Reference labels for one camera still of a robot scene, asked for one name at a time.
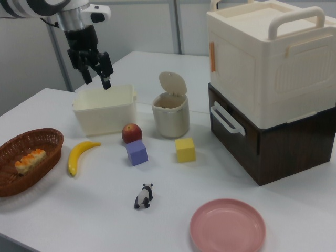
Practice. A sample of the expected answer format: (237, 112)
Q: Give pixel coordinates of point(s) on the yellow banana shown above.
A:
(76, 156)

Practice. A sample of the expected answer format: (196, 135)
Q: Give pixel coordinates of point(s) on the orange box latch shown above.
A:
(212, 56)

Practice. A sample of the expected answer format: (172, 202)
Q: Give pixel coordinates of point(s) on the red apple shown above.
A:
(132, 133)

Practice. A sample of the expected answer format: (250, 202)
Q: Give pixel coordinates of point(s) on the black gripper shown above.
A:
(81, 42)

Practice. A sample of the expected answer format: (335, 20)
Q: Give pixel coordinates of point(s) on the small panda figurine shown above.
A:
(143, 197)

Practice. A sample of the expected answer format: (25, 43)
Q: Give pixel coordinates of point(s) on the grey partition post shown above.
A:
(177, 26)

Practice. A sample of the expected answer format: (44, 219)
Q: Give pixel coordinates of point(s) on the toy cake with orange topping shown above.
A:
(30, 160)

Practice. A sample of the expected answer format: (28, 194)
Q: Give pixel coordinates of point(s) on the yellow foam cube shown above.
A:
(186, 151)

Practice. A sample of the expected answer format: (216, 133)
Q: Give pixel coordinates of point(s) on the dark wooden drawer box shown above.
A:
(288, 149)

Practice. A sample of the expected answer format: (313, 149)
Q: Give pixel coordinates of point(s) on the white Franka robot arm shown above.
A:
(73, 15)

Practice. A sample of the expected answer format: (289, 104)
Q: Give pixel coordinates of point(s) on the cream plastic storage bin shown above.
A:
(105, 115)

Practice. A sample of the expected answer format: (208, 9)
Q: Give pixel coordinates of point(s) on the pink plate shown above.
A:
(228, 228)

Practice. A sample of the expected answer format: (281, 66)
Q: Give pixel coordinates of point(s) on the small beige lidded trash can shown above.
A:
(170, 118)

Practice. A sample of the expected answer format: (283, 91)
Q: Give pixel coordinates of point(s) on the purple foam cube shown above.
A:
(137, 155)

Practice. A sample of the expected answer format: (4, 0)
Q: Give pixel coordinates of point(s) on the brown wicker basket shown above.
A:
(50, 147)

